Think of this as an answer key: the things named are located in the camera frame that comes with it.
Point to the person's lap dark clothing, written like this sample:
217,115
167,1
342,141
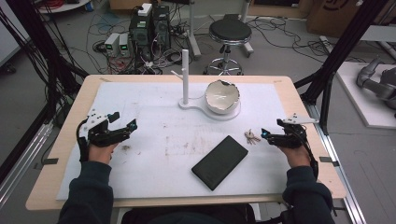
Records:
186,216

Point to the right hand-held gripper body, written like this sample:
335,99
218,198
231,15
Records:
292,134

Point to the cardboard box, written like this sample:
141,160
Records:
342,15

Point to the bunch of keys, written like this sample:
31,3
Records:
251,137

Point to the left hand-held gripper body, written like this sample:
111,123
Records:
100,133

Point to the light wooden table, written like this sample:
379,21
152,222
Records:
53,183

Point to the black tape piece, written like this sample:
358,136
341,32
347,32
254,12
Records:
328,160
49,161

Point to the white stand with post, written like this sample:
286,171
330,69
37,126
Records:
185,77

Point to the person's left hand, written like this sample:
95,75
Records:
100,153

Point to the black rectangular case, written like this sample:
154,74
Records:
219,162

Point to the black round stool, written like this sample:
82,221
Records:
229,31

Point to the white metal stand leg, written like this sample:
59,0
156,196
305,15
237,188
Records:
194,37

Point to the grey bench power supply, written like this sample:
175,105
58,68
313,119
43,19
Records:
124,44
111,44

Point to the white platform board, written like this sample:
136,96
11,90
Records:
364,105

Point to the white power strip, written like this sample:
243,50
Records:
327,43

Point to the person's right hand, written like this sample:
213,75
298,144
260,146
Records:
296,156

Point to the black metal frame strut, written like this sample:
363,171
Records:
339,53
40,43

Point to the white table mat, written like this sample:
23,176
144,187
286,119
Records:
155,168

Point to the black computer tower white box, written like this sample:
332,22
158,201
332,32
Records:
140,34

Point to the white broken-edge bowl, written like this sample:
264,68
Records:
221,96

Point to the aluminium rail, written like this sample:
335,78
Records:
21,168
342,174

